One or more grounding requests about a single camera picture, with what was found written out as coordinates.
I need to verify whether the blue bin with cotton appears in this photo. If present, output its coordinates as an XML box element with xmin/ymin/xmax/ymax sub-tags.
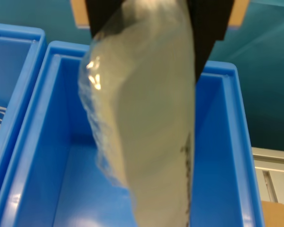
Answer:
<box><xmin>0</xmin><ymin>40</ymin><xmax>266</xmax><ymax>227</ymax></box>

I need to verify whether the blue bin with masks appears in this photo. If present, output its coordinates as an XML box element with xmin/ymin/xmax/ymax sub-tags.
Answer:
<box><xmin>0</xmin><ymin>22</ymin><xmax>47</xmax><ymax>187</ymax></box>

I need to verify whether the brown cardboard sheet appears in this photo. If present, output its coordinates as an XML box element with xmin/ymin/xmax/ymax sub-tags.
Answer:
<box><xmin>261</xmin><ymin>201</ymin><xmax>284</xmax><ymax>227</ymax></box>

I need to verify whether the printed white cotton packet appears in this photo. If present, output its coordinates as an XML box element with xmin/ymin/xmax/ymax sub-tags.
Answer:
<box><xmin>78</xmin><ymin>0</ymin><xmax>196</xmax><ymax>227</ymax></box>

